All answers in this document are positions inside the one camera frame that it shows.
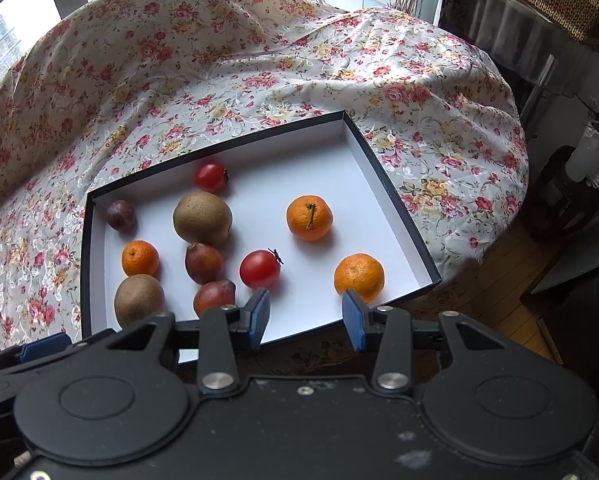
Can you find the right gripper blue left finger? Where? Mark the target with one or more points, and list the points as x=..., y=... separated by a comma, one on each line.
x=226, y=332

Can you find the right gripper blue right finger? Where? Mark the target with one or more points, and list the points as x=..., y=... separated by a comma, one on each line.
x=386, y=332

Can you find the reddish pointed plum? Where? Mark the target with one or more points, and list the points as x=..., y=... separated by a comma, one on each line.
x=212, y=295

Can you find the dark red plum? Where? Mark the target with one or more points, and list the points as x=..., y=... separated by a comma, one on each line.
x=203, y=263

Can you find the brown kiwi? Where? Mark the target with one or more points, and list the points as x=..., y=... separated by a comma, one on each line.
x=137, y=297
x=202, y=217

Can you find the red cherry tomato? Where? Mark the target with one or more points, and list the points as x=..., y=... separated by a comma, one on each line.
x=211, y=177
x=261, y=268

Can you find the orange mandarin with stem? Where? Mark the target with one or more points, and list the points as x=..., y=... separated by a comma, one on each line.
x=309, y=218

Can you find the dark purple round plum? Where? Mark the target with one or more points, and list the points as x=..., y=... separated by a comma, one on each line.
x=120, y=216

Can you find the black box white inside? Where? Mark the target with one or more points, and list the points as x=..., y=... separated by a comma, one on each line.
x=325, y=156

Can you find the floral pink cloth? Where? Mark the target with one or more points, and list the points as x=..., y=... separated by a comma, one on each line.
x=121, y=85

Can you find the dark side table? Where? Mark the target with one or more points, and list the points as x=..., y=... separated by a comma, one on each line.
x=537, y=57

